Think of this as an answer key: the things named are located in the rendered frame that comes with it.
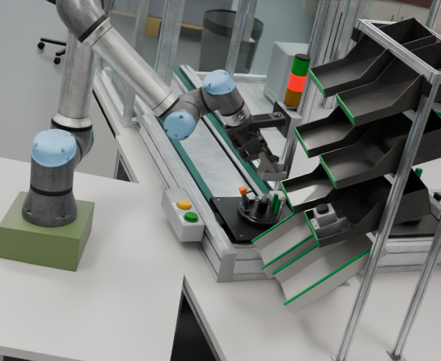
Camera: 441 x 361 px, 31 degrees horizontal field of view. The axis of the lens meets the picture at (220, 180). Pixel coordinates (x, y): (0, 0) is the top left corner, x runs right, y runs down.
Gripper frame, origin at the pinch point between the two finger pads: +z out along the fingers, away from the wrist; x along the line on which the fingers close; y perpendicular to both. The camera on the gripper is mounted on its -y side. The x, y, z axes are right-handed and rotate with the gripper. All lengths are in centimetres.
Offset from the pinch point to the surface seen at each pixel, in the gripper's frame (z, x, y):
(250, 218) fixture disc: 9.1, 4.0, 14.7
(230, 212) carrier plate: 8.5, -2.9, 18.6
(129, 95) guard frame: 0, -82, 26
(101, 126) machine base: 17, -105, 44
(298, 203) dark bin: -8.0, 29.3, 2.5
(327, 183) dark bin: -5.2, 26.0, -7.1
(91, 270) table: -10, 8, 59
